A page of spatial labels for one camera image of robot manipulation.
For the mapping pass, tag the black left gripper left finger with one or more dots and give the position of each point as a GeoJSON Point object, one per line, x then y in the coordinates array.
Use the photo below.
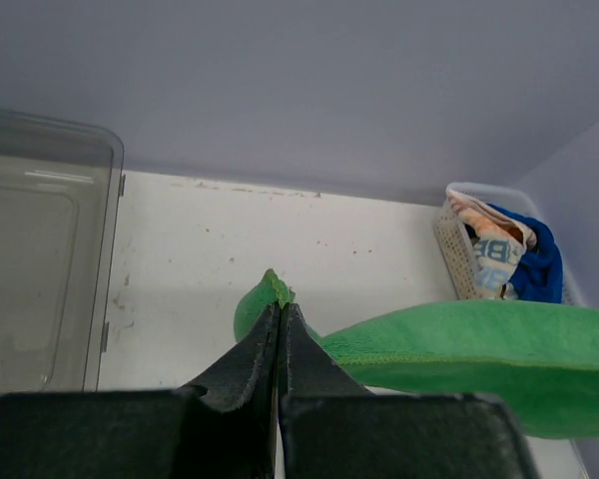
{"type": "Point", "coordinates": [221, 424]}

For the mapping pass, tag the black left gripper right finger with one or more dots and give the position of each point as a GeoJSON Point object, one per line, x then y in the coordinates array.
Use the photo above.
{"type": "Point", "coordinates": [333, 427]}

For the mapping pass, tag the green microfiber towel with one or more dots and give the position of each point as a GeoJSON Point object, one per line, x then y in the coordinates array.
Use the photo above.
{"type": "Point", "coordinates": [542, 359]}

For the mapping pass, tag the white perforated plastic basket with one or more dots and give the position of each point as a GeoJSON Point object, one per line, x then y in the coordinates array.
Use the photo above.
{"type": "Point", "coordinates": [454, 238]}

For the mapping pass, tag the printed patterned towel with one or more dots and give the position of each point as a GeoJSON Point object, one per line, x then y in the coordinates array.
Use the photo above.
{"type": "Point", "coordinates": [498, 245]}

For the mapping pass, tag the blue cloth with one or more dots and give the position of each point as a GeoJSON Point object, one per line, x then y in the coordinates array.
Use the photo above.
{"type": "Point", "coordinates": [539, 273]}

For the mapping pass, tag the clear grey plastic bin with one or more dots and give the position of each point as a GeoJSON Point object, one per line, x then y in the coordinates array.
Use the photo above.
{"type": "Point", "coordinates": [60, 185]}

